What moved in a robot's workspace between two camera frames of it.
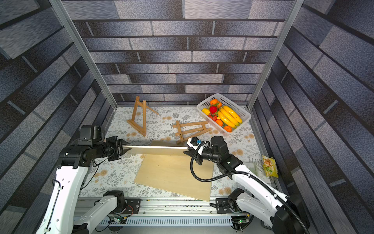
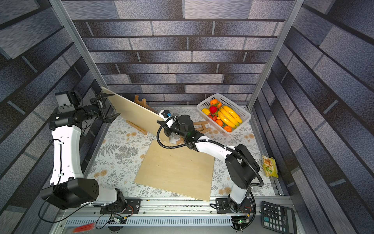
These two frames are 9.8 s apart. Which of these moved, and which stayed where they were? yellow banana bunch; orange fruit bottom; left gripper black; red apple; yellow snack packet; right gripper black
Moved: left gripper black; right gripper black
Stayed: red apple; orange fruit bottom; yellow banana bunch; yellow snack packet
